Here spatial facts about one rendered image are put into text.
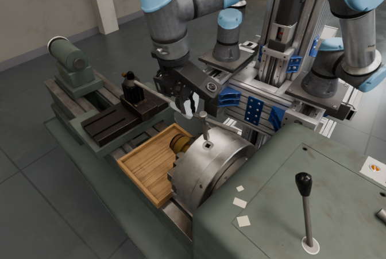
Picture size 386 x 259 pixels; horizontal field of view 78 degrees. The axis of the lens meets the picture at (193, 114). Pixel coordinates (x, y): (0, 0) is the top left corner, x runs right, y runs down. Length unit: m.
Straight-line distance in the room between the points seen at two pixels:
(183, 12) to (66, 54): 1.20
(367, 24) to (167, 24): 0.58
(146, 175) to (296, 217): 0.68
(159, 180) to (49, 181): 1.51
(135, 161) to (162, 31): 0.81
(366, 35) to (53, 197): 2.25
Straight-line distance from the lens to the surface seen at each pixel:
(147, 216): 1.42
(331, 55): 1.10
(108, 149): 1.25
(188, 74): 0.53
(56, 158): 2.60
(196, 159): 0.74
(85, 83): 1.70
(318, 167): 0.76
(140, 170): 1.15
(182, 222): 1.03
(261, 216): 0.63
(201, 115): 0.63
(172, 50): 0.49
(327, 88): 1.17
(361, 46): 0.91
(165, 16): 0.46
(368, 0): 0.74
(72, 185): 2.35
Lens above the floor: 1.81
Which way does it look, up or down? 42 degrees down
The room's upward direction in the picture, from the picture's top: straight up
